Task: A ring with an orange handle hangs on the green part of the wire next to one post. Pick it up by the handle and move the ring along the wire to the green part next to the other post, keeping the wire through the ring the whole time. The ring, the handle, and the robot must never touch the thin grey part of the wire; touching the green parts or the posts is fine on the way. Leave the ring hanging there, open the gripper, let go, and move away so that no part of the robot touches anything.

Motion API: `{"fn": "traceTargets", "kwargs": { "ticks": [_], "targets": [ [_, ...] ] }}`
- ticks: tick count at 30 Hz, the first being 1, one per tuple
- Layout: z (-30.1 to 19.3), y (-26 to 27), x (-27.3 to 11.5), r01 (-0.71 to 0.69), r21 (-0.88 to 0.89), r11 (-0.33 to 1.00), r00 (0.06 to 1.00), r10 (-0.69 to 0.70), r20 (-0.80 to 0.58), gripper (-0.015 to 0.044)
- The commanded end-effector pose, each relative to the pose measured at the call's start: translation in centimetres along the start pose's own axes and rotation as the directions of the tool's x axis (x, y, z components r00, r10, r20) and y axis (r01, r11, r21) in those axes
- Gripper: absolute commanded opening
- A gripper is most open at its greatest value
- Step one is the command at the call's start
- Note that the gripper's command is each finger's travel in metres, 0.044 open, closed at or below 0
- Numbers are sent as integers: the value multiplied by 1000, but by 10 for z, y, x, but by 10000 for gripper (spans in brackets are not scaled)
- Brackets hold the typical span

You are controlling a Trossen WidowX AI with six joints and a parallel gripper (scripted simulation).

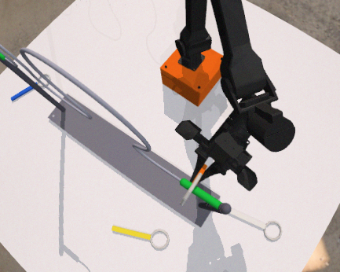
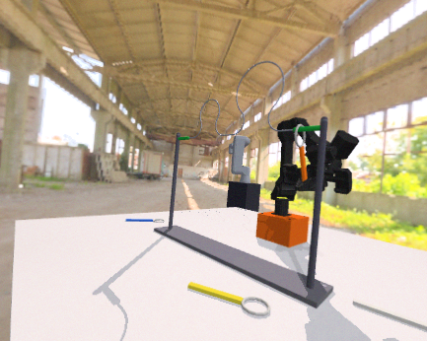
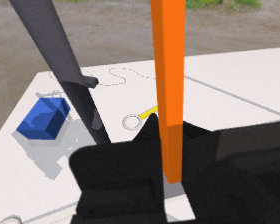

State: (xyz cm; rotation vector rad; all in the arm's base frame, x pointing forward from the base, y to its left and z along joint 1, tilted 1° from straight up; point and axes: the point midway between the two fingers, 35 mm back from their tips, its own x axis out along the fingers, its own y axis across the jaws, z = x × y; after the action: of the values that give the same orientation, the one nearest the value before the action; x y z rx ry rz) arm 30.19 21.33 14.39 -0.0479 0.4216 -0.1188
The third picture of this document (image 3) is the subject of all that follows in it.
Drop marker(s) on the blue block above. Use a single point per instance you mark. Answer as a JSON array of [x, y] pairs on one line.
[[44, 120]]

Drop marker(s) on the grey loop with yellow handle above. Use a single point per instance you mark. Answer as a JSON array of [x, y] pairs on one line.
[[142, 116]]

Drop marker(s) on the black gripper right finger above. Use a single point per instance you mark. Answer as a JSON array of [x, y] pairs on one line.
[[204, 154]]

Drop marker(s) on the grey ring with orange handle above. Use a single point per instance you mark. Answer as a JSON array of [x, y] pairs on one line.
[[168, 26]]

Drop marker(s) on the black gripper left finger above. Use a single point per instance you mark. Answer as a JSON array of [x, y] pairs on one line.
[[119, 161]]

